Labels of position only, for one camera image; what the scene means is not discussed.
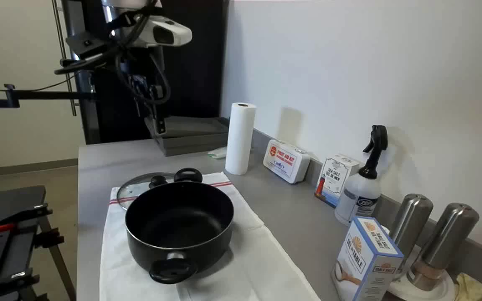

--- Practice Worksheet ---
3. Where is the black cooking pot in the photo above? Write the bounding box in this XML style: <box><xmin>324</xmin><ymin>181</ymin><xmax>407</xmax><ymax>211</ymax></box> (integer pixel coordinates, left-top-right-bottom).
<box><xmin>126</xmin><ymin>167</ymin><xmax>235</xmax><ymax>285</ymax></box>

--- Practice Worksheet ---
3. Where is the black perforated side table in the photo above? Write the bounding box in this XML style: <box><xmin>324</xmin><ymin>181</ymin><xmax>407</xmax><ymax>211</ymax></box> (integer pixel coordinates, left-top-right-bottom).
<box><xmin>0</xmin><ymin>186</ymin><xmax>76</xmax><ymax>301</ymax></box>

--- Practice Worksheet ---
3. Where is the yellow cloth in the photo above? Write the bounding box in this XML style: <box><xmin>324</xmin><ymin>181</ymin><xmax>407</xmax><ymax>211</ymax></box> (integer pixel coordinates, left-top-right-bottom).
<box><xmin>456</xmin><ymin>273</ymin><xmax>482</xmax><ymax>301</ymax></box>

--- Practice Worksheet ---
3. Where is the small white carton box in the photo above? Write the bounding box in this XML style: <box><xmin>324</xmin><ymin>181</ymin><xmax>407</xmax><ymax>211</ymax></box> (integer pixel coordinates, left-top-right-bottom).
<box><xmin>315</xmin><ymin>154</ymin><xmax>361</xmax><ymax>208</ymax></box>

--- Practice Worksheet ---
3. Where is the white paper towel roll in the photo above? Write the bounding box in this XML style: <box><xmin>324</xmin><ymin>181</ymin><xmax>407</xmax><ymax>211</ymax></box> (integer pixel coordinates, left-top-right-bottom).
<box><xmin>225</xmin><ymin>102</ymin><xmax>257</xmax><ymax>176</ymax></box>

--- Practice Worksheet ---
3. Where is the white round plate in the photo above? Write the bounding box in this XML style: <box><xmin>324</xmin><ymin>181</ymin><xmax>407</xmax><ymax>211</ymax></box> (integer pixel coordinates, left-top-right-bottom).
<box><xmin>389</xmin><ymin>269</ymin><xmax>458</xmax><ymax>301</ymax></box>

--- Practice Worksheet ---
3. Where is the white striped kitchen towel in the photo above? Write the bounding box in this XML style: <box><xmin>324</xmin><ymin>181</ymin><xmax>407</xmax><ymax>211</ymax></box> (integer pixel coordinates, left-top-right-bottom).
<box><xmin>99</xmin><ymin>173</ymin><xmax>320</xmax><ymax>301</ymax></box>

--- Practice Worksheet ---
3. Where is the dark grey robot base block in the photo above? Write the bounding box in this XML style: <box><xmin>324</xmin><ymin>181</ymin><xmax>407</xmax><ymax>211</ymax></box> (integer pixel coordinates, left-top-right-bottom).
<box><xmin>151</xmin><ymin>116</ymin><xmax>228</xmax><ymax>157</ymax></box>

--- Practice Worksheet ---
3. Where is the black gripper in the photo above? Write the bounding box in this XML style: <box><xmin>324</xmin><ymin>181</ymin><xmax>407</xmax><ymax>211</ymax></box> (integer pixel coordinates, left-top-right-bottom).
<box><xmin>126</xmin><ymin>55</ymin><xmax>171</xmax><ymax>134</ymax></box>

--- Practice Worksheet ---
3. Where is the white red wipes box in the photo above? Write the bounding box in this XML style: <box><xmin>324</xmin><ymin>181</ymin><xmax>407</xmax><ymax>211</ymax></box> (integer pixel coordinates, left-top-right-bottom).
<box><xmin>263</xmin><ymin>139</ymin><xmax>312</xmax><ymax>184</ymax></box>

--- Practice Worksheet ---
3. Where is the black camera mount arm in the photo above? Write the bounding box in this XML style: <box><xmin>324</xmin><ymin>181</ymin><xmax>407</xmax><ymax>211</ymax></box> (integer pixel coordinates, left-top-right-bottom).
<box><xmin>0</xmin><ymin>86</ymin><xmax>96</xmax><ymax>109</ymax></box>

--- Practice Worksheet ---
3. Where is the steel pepper grinder left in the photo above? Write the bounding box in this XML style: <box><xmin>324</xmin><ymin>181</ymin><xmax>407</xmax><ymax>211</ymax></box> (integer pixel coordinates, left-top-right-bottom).
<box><xmin>391</xmin><ymin>194</ymin><xmax>434</xmax><ymax>258</ymax></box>

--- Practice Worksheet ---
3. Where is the clear spray bottle black trigger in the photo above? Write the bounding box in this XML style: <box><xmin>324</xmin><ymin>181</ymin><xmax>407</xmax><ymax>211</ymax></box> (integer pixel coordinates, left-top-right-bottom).
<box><xmin>335</xmin><ymin>126</ymin><xmax>389</xmax><ymax>224</ymax></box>

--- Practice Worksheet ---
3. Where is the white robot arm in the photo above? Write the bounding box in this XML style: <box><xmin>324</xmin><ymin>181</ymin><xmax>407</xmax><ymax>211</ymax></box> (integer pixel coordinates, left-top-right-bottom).
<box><xmin>58</xmin><ymin>0</ymin><xmax>193</xmax><ymax>136</ymax></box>

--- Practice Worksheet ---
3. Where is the glass pot lid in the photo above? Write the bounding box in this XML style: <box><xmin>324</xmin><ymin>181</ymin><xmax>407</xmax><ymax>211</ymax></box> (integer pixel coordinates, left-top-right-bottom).
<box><xmin>113</xmin><ymin>173</ymin><xmax>175</xmax><ymax>209</ymax></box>

